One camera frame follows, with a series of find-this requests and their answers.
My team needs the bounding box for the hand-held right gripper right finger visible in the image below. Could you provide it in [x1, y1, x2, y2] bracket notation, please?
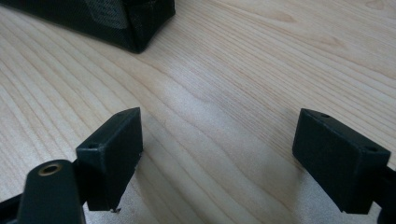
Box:
[291, 107, 392, 216]

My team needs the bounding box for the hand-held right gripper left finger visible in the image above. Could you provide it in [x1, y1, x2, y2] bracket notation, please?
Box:
[75, 106, 145, 213]

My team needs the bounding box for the black fabric case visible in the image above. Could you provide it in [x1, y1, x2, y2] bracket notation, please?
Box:
[0, 0, 177, 54]

